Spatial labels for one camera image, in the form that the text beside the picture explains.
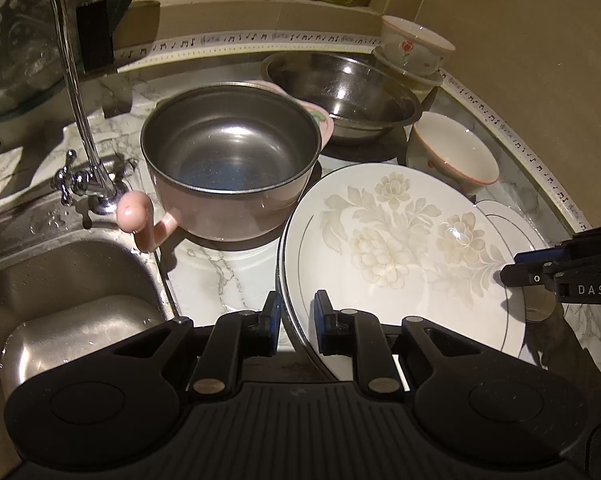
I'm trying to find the stainless steel bowl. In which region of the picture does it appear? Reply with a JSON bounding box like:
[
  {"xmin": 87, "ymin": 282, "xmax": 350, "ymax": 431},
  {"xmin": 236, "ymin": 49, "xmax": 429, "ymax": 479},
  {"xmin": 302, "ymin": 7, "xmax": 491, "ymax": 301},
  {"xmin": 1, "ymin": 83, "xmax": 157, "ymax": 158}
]
[{"xmin": 259, "ymin": 51, "xmax": 423, "ymax": 147}]

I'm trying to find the glass pot lid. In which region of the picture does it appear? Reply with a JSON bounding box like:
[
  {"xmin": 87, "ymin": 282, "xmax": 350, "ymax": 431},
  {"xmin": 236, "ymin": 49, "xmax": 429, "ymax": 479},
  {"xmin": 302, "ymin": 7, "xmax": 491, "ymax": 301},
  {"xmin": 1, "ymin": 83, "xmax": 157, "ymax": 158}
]
[{"xmin": 0, "ymin": 0, "xmax": 148, "ymax": 121}]

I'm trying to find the large white floral plate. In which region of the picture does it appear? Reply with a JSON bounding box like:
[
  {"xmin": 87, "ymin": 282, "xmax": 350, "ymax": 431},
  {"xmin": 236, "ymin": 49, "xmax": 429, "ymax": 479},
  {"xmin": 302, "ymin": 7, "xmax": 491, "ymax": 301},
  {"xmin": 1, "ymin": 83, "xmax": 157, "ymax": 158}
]
[{"xmin": 276, "ymin": 162, "xmax": 528, "ymax": 386}]

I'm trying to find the small white plate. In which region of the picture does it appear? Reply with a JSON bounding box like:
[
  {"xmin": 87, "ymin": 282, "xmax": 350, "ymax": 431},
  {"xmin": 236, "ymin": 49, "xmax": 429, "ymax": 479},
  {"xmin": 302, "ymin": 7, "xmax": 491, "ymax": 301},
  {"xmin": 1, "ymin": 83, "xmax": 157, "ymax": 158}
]
[{"xmin": 473, "ymin": 200, "xmax": 561, "ymax": 323}]

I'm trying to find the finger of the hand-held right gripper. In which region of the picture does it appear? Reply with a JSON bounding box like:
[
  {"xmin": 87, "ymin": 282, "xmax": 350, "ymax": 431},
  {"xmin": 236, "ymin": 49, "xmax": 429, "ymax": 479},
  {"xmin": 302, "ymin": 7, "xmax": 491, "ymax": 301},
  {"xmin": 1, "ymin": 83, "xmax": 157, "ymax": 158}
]
[
  {"xmin": 499, "ymin": 261, "xmax": 548, "ymax": 287},
  {"xmin": 513, "ymin": 247, "xmax": 563, "ymax": 265}
]

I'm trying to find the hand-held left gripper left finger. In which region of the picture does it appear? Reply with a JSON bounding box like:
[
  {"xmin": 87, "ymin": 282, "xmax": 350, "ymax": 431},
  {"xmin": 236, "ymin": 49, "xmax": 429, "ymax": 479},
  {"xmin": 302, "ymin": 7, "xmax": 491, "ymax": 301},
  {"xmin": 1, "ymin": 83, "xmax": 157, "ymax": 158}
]
[{"xmin": 113, "ymin": 291, "xmax": 284, "ymax": 403}]

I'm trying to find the pink flower-shaped bowl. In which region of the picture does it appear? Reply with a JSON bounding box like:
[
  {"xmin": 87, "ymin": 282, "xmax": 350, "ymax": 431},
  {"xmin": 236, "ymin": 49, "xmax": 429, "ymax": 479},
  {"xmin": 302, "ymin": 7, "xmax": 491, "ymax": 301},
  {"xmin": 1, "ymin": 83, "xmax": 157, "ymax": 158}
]
[{"xmin": 250, "ymin": 80, "xmax": 336, "ymax": 148}]

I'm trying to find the stainless steel sink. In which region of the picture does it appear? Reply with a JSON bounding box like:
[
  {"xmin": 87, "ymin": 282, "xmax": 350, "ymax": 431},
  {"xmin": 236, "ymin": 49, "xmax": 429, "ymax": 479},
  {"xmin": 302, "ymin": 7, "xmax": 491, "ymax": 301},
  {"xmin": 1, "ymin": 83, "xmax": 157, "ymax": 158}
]
[{"xmin": 0, "ymin": 187, "xmax": 181, "ymax": 466}]

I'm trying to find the chrome faucet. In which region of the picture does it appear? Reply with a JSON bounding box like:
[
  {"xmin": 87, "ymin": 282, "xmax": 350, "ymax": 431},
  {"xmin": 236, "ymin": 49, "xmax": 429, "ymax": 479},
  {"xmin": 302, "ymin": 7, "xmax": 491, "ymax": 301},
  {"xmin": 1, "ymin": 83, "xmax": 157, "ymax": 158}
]
[{"xmin": 25, "ymin": 0, "xmax": 138, "ymax": 216}]

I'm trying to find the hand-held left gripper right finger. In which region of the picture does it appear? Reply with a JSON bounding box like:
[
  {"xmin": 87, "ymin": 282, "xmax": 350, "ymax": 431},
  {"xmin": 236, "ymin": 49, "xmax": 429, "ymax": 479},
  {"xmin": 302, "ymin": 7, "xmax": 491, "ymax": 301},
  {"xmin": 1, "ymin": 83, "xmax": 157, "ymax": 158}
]
[{"xmin": 314, "ymin": 290, "xmax": 486, "ymax": 403}]

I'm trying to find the pink pot with steel interior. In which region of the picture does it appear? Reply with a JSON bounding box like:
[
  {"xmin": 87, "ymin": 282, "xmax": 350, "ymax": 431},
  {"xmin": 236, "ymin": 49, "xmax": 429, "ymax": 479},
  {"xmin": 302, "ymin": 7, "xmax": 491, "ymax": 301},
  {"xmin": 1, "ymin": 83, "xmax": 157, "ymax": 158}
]
[{"xmin": 118, "ymin": 84, "xmax": 323, "ymax": 252}]

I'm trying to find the white bowl with pink rim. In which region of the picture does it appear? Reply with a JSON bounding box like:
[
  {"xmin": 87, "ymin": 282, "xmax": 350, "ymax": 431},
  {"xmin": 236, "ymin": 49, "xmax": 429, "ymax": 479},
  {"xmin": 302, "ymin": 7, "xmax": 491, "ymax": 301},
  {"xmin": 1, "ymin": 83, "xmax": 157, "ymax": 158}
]
[
  {"xmin": 379, "ymin": 15, "xmax": 456, "ymax": 77},
  {"xmin": 406, "ymin": 111, "xmax": 501, "ymax": 196}
]

